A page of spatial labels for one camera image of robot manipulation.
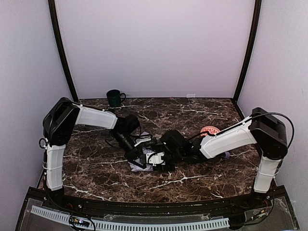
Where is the lavender folding umbrella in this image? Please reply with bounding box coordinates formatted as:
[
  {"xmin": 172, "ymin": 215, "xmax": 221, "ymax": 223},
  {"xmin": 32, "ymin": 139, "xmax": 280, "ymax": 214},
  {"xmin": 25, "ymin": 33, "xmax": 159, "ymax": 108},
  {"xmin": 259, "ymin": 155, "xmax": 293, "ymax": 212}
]
[{"xmin": 128, "ymin": 131, "xmax": 233, "ymax": 172}]

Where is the red patterned ceramic bowl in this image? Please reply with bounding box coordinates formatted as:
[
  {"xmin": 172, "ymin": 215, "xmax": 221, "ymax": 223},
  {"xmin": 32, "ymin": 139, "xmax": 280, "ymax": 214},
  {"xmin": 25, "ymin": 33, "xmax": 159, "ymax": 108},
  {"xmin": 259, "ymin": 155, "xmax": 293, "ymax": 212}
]
[{"xmin": 200, "ymin": 126, "xmax": 220, "ymax": 135}]

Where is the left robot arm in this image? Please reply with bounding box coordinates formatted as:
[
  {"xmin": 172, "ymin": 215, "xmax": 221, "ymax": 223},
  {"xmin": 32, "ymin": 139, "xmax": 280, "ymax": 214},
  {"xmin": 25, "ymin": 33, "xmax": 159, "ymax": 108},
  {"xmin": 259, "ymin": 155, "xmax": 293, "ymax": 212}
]
[{"xmin": 40, "ymin": 97, "xmax": 143, "ymax": 191}]

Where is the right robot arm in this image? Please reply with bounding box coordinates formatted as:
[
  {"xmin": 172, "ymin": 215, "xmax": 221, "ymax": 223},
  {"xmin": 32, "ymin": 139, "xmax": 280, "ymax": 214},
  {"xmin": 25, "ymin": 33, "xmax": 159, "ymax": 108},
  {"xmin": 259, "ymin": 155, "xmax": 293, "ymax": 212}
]
[{"xmin": 158, "ymin": 107, "xmax": 294, "ymax": 193}]

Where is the dark green mug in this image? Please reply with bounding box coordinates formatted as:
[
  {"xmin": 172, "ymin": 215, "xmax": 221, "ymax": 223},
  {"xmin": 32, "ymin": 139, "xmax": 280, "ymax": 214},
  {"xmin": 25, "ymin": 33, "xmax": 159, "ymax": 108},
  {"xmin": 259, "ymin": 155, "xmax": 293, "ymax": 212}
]
[{"xmin": 106, "ymin": 90, "xmax": 126, "ymax": 108}]

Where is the small circuit board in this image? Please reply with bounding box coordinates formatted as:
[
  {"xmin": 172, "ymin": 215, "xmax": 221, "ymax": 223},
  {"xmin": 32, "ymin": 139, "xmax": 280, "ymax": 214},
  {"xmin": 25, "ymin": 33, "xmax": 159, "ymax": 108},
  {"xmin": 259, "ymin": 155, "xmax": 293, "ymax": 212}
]
[{"xmin": 69, "ymin": 216, "xmax": 90, "ymax": 228}]

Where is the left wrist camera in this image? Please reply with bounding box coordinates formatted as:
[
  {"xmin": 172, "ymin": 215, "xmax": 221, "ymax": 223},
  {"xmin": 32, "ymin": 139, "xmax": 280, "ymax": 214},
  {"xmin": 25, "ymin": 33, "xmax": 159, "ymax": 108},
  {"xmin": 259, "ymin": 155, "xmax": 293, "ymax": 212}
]
[{"xmin": 134, "ymin": 136, "xmax": 157, "ymax": 147}]

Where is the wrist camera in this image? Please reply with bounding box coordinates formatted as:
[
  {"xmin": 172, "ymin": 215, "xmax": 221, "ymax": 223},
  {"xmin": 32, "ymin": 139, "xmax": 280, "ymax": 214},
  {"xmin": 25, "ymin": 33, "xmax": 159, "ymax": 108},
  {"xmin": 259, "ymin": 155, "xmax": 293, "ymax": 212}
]
[
  {"xmin": 134, "ymin": 136, "xmax": 157, "ymax": 147},
  {"xmin": 140, "ymin": 152, "xmax": 166, "ymax": 167}
]

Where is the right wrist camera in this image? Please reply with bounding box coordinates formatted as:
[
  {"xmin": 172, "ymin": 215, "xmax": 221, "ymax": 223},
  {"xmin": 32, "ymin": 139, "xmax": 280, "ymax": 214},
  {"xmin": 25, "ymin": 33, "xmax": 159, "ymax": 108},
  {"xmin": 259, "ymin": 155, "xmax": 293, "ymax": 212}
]
[{"xmin": 140, "ymin": 152, "xmax": 166, "ymax": 167}]

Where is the grey slotted cable duct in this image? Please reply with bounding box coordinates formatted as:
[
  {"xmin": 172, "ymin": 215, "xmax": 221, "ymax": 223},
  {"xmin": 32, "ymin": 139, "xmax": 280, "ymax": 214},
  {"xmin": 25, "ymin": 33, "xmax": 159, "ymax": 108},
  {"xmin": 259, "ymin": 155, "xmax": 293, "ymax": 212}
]
[{"xmin": 30, "ymin": 205, "xmax": 230, "ymax": 231}]

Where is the black front rail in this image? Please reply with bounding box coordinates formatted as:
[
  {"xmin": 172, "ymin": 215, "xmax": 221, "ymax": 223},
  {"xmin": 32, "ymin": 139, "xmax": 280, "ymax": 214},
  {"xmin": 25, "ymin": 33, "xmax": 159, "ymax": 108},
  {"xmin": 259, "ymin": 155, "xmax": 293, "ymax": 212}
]
[{"xmin": 63, "ymin": 195, "xmax": 248, "ymax": 217}]

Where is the left black frame post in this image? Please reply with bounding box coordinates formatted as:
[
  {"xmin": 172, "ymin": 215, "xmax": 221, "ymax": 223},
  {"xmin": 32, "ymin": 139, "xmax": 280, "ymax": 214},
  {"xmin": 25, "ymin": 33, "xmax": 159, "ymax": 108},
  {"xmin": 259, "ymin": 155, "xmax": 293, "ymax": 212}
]
[{"xmin": 48, "ymin": 0, "xmax": 79, "ymax": 102}]

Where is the black frame post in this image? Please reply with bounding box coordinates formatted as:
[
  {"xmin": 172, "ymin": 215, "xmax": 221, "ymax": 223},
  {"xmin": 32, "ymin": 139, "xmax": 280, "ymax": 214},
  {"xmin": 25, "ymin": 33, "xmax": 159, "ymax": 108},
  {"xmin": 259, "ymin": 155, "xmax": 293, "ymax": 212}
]
[
  {"xmin": 233, "ymin": 0, "xmax": 262, "ymax": 104},
  {"xmin": 48, "ymin": 0, "xmax": 79, "ymax": 102}
]

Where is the right black frame post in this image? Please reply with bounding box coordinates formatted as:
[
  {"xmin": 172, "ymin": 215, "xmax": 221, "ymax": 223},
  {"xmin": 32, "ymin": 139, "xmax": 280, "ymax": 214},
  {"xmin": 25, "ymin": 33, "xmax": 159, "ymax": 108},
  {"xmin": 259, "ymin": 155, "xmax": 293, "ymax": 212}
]
[{"xmin": 233, "ymin": 0, "xmax": 262, "ymax": 104}]

